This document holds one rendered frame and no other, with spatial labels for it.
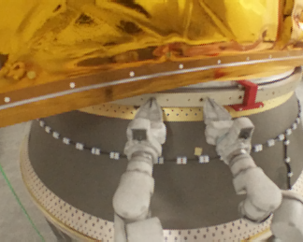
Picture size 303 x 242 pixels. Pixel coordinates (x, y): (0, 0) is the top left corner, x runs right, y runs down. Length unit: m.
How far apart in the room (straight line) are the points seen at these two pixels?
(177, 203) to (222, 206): 0.18
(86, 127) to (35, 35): 0.49
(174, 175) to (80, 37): 0.54
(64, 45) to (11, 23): 0.11
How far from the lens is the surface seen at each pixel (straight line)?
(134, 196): 0.39
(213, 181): 0.80
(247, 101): 0.76
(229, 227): 0.91
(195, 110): 0.74
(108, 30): 0.47
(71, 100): 0.53
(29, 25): 0.45
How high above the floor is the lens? 1.96
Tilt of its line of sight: 29 degrees down
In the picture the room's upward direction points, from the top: 1 degrees counter-clockwise
